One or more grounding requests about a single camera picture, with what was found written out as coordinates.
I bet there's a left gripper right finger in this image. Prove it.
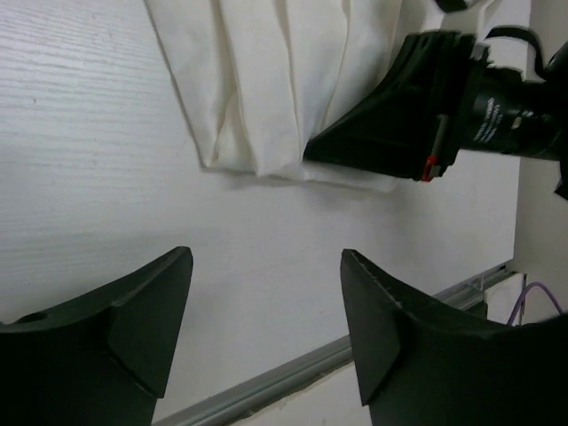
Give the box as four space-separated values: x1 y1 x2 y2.
340 249 567 425

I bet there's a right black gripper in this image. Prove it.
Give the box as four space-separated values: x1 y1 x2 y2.
304 30 567 180

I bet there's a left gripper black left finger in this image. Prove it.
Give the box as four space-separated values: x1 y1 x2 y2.
1 247 193 425

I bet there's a white pleated skirt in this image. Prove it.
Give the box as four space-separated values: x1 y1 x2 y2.
147 1 532 193

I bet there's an aluminium front rail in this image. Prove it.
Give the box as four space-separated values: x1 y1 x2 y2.
157 264 526 425

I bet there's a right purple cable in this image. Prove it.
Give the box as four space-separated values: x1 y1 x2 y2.
509 281 568 327

